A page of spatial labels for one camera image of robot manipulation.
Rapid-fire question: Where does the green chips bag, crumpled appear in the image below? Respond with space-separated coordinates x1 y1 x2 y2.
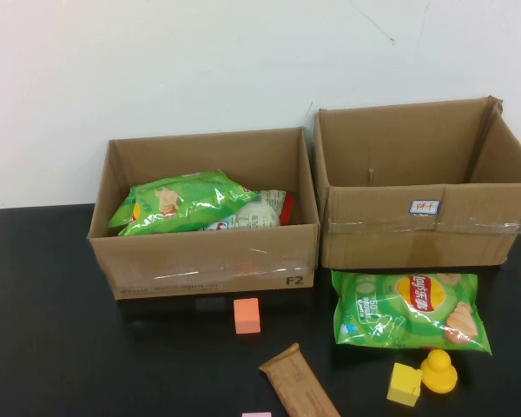
108 169 260 237

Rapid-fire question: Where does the yellow rubber duck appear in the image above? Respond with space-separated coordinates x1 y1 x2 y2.
419 349 458 394

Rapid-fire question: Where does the orange foam cube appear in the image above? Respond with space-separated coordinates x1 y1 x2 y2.
233 297 261 335

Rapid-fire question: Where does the white snack bag red edge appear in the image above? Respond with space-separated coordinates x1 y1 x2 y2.
199 189 295 232

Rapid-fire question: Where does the yellow foam cube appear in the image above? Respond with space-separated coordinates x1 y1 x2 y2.
386 362 422 408

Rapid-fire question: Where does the brown snack bar wrapper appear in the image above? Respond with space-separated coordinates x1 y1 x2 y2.
258 342 342 417

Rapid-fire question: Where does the cardboard box marked F2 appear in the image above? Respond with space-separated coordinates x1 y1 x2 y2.
86 126 321 301

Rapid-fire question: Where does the cardboard box with white label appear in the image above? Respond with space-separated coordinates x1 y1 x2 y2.
313 96 521 269

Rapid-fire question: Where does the green Lay's chips bag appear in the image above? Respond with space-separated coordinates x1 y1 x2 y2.
332 269 491 355

